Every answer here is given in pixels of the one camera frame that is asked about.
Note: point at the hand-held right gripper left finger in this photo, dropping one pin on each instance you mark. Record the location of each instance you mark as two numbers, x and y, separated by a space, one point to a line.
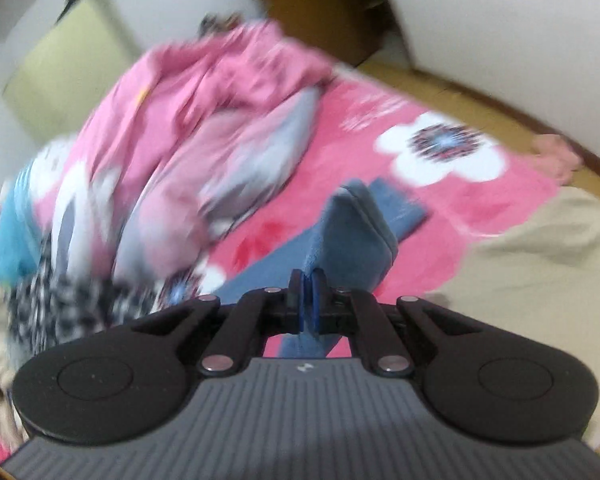
304 310

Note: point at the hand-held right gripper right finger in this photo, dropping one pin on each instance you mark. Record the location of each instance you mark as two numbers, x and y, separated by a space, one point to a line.
317 310

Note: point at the blue denim jeans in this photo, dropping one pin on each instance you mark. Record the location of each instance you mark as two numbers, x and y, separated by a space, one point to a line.
350 240

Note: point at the pink floral blanket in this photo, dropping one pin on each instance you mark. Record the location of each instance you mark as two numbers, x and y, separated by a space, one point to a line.
455 200

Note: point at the folded beige garment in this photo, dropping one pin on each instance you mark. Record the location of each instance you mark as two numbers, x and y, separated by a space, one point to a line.
545 270

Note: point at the pink duvet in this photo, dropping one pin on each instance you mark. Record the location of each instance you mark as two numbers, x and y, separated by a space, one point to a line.
205 95

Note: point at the black white plaid shirt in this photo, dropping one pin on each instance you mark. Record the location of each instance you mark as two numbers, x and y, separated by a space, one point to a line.
65 305

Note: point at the pink slipper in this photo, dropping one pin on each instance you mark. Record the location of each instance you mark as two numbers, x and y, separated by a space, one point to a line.
557 157

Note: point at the blue striped pillow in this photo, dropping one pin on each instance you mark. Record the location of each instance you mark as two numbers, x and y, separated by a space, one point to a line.
15 230

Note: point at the brown wooden door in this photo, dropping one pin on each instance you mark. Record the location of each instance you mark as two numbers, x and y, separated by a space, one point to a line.
320 5

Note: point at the pale yellow cabinet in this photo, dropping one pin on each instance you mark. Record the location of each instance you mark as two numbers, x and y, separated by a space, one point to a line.
65 70

